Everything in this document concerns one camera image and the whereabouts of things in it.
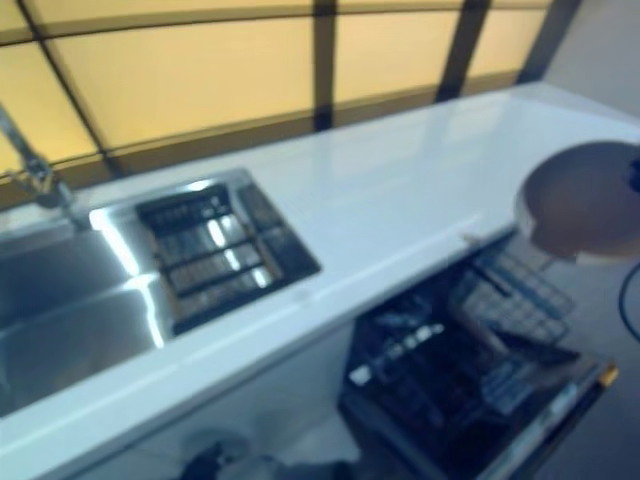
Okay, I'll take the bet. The stainless steel sink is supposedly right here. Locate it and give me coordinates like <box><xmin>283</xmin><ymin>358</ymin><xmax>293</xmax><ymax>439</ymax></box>
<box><xmin>0</xmin><ymin>168</ymin><xmax>322</xmax><ymax>417</ymax></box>

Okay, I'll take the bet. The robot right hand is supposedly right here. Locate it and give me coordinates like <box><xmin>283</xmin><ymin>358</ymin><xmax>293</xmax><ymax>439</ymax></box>
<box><xmin>619</xmin><ymin>154</ymin><xmax>640</xmax><ymax>194</ymax></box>

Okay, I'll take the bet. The beige round plate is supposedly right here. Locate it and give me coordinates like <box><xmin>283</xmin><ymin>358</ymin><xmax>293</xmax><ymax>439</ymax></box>
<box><xmin>513</xmin><ymin>141</ymin><xmax>640</xmax><ymax>265</ymax></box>

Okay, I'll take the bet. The black sink dish rack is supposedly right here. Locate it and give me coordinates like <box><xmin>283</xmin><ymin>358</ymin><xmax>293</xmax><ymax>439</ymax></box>
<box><xmin>135</xmin><ymin>182</ymin><xmax>321</xmax><ymax>337</ymax></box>

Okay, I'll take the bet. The grey dishwasher wire basket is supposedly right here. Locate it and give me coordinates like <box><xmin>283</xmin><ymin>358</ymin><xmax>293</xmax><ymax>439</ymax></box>
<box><xmin>449</xmin><ymin>248</ymin><xmax>577</xmax><ymax>347</ymax></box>

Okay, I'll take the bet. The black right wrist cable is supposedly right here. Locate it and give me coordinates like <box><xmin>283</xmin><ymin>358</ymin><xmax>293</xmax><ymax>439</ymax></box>
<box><xmin>618</xmin><ymin>259</ymin><xmax>640</xmax><ymax>345</ymax></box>

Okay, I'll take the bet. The black pull-out dishwasher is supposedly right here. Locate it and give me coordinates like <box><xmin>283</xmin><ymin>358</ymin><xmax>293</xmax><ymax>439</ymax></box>
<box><xmin>338</xmin><ymin>238</ymin><xmax>620</xmax><ymax>480</ymax></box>

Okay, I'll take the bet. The black dishwasher wire rack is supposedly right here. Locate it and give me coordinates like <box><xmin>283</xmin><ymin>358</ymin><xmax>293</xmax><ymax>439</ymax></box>
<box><xmin>348</xmin><ymin>294</ymin><xmax>581</xmax><ymax>432</ymax></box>

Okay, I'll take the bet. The yellow window with dark frame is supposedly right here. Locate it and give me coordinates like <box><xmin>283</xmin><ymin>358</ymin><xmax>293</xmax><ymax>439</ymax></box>
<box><xmin>0</xmin><ymin>0</ymin><xmax>554</xmax><ymax>211</ymax></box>

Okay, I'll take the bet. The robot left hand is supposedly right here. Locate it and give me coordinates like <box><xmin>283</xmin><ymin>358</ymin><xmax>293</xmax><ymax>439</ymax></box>
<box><xmin>182</xmin><ymin>439</ymin><xmax>251</xmax><ymax>480</ymax></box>

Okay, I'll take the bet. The chrome kitchen faucet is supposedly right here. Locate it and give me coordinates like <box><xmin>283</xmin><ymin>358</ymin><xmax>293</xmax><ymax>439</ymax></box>
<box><xmin>0</xmin><ymin>102</ymin><xmax>91</xmax><ymax>231</ymax></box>

